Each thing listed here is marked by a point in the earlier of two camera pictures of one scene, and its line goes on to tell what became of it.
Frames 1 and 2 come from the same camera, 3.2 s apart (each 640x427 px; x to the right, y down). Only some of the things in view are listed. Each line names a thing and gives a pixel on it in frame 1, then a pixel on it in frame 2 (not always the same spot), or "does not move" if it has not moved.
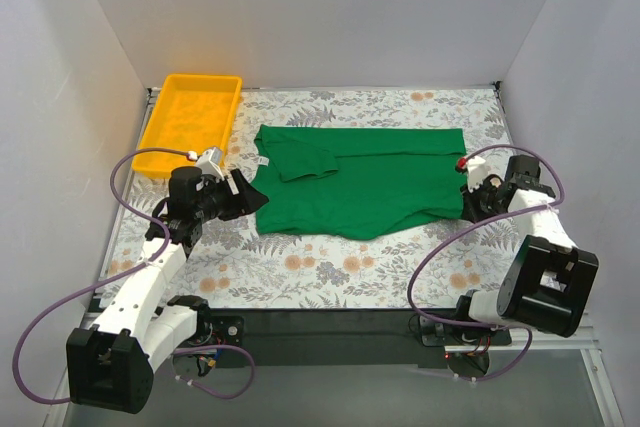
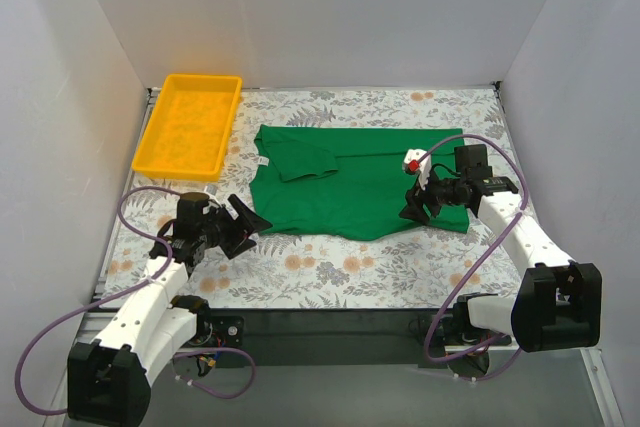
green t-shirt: [353, 182] does not move
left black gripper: [235, 193] -> [233, 227]
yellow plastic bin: [189, 113] does not move
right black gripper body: [473, 201] -> [427, 196]
